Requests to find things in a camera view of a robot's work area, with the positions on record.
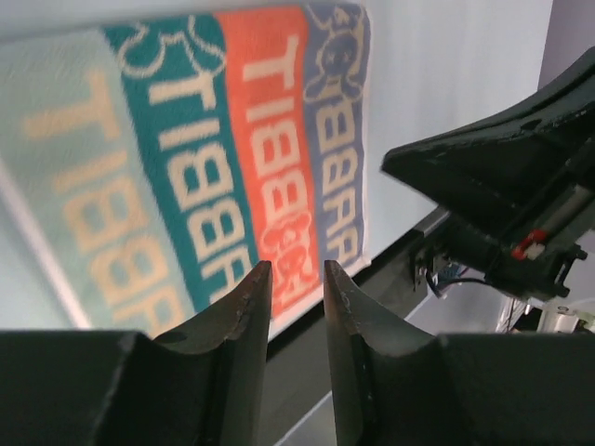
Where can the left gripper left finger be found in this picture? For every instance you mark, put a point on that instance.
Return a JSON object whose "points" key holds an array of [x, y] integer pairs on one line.
{"points": [[199, 383]]}

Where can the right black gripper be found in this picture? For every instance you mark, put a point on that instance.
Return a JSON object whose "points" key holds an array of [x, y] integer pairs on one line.
{"points": [[523, 176]]}

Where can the printed letters towel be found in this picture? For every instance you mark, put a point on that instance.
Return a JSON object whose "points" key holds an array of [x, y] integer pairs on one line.
{"points": [[151, 164]]}

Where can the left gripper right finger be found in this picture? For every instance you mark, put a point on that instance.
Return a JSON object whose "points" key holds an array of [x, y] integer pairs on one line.
{"points": [[486, 389]]}

